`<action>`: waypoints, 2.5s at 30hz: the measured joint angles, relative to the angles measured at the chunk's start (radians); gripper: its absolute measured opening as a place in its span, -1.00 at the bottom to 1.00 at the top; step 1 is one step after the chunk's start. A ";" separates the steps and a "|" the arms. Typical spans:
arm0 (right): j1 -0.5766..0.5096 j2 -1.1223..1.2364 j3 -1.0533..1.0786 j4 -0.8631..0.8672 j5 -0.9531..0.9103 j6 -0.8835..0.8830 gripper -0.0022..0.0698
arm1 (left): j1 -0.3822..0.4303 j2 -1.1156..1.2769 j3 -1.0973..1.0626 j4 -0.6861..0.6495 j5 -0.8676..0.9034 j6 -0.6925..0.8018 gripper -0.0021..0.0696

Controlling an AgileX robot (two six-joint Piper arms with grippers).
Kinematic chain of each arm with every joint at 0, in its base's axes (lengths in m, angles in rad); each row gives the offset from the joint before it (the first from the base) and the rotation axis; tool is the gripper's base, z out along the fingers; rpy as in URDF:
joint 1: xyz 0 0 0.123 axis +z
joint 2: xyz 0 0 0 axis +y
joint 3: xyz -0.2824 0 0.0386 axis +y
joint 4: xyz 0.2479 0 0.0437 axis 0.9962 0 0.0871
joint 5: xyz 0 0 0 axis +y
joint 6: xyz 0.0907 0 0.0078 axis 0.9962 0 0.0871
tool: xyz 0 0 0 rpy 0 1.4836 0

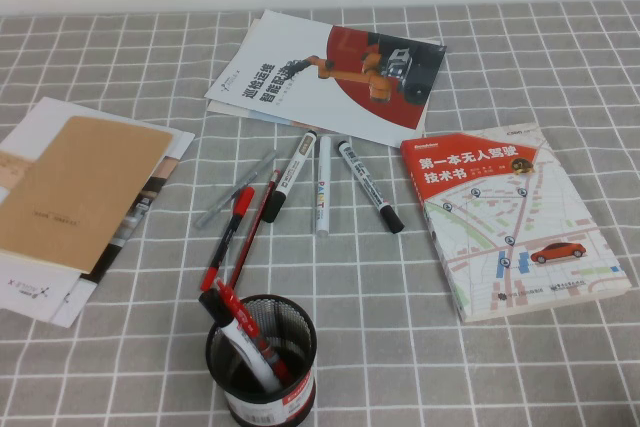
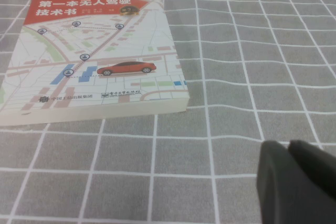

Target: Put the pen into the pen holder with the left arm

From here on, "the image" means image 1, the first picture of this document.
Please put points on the grey pen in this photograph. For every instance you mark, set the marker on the grey pen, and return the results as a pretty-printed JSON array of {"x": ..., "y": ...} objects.
[{"x": 235, "y": 190}]

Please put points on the black pen with red cap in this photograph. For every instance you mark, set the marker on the black pen with red cap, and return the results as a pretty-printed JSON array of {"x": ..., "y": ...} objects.
[{"x": 227, "y": 239}]

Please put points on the red pen with clip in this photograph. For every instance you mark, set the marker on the red pen with clip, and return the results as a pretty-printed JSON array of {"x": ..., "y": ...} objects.
[{"x": 240, "y": 312}]

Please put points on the black mesh pen holder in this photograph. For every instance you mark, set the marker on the black mesh pen holder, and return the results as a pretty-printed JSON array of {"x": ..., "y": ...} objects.
[{"x": 295, "y": 397}]

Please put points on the white paint marker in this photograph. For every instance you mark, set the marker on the white paint marker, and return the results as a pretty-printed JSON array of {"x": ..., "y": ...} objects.
[{"x": 323, "y": 187}]

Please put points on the white marker with brown label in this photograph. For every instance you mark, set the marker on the white marker with brown label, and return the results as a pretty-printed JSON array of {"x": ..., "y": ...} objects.
[{"x": 292, "y": 172}]

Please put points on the white marker with dark label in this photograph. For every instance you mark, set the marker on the white marker with dark label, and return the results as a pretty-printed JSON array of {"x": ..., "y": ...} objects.
[{"x": 367, "y": 187}]

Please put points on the red pencil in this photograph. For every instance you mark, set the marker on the red pencil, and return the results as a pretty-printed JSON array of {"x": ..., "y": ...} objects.
[{"x": 252, "y": 232}]

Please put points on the white red robot brochure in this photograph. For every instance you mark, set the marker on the white red robot brochure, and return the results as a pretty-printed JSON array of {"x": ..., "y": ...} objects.
[{"x": 300, "y": 87}]

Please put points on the white marker with red label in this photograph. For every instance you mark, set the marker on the white marker with red label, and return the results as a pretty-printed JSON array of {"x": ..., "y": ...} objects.
[{"x": 250, "y": 354}]

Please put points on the red book with map cover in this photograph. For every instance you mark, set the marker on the red book with map cover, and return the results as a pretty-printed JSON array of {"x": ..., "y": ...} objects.
[{"x": 500, "y": 222}]

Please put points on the grey checked tablecloth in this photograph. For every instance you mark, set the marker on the grey checked tablecloth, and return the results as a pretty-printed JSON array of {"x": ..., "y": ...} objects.
[{"x": 450, "y": 372}]

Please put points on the brown kraft notebook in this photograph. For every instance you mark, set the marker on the brown kraft notebook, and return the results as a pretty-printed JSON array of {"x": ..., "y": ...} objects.
[{"x": 75, "y": 187}]

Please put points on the brown notebook on papers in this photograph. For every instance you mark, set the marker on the brown notebook on papers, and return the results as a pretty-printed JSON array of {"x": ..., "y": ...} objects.
[{"x": 60, "y": 108}]

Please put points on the white paper with X logo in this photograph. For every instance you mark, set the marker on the white paper with X logo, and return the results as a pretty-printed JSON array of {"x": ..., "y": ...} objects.
[{"x": 30, "y": 292}]

